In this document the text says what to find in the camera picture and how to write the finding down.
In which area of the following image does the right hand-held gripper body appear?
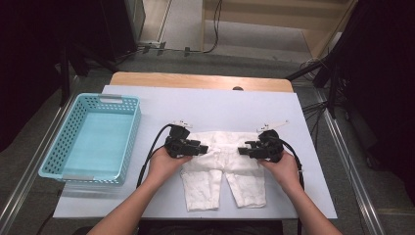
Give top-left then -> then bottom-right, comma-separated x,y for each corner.
253,119 -> 290,164

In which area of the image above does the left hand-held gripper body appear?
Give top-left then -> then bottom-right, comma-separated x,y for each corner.
164,119 -> 197,160

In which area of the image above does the white baby romper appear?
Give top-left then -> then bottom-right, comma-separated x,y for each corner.
180,130 -> 267,212

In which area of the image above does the light blue plastic basket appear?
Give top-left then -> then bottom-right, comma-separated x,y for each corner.
38,92 -> 143,186

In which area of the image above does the person's left hand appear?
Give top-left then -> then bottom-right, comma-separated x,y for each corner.
145,146 -> 194,189

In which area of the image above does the person's right hand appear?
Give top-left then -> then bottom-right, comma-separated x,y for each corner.
258,150 -> 302,194

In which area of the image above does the white table cover board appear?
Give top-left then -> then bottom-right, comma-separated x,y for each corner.
53,85 -> 338,219

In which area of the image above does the person's dark clothing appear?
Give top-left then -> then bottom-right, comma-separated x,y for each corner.
138,219 -> 284,235

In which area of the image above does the black tripod stand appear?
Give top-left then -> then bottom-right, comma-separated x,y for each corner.
285,55 -> 346,120

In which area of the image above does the floor power strip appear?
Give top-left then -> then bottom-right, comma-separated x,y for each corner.
136,39 -> 167,55

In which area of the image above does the light wooden step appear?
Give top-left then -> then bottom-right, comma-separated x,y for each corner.
202,0 -> 358,60

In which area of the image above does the black curtain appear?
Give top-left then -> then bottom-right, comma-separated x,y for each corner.
0,0 -> 109,153
336,0 -> 415,204

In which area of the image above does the black cabinet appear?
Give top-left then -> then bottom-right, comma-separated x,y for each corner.
101,0 -> 146,62

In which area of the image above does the left hand-held gripper black cable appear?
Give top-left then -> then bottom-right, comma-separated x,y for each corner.
136,123 -> 174,190

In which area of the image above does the hand-held gripper black cable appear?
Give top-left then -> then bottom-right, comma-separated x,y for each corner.
136,123 -> 174,190
275,136 -> 306,235

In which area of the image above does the right hand-held gripper black cable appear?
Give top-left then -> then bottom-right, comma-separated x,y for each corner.
275,136 -> 306,235

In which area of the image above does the black cable bundle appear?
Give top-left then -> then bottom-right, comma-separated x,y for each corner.
301,101 -> 329,145

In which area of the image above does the aluminium floor rail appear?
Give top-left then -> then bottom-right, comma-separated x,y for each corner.
314,89 -> 388,235
0,76 -> 81,234

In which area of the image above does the black floor cable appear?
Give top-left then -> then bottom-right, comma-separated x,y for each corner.
187,0 -> 223,55

